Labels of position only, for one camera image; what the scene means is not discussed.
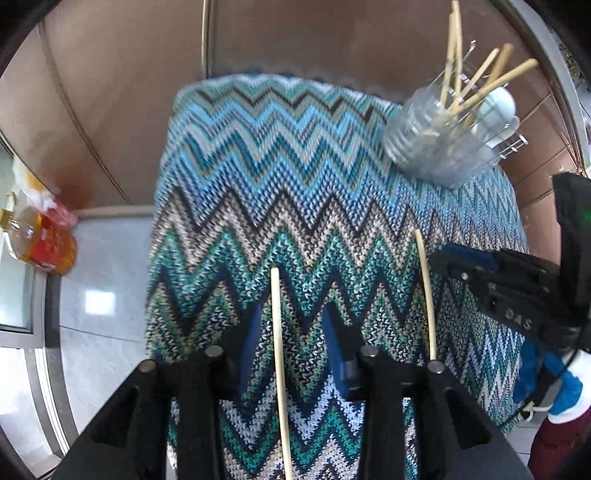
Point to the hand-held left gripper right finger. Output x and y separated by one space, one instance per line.
337 355

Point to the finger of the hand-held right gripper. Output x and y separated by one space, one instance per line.
455 270
475 257

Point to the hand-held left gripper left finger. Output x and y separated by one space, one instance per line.
249 350

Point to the pale bamboo chopstick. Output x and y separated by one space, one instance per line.
427 286
279 346

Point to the clear plastic utensil holder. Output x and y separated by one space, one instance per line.
429 152

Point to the white ceramic spoon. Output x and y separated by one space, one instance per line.
501 104
510 130

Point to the bunch of bamboo chopsticks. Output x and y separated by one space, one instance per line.
451 46

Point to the person's right hand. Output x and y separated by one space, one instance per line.
570 392

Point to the zigzag knitted cloth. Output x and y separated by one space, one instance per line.
277 194

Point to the sliding glass door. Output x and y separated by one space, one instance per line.
23 300

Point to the large cooking oil bottle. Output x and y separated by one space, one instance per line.
41 244

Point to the white plastic bag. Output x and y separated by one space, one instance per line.
27 180

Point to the copper base cabinets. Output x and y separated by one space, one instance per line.
115 92

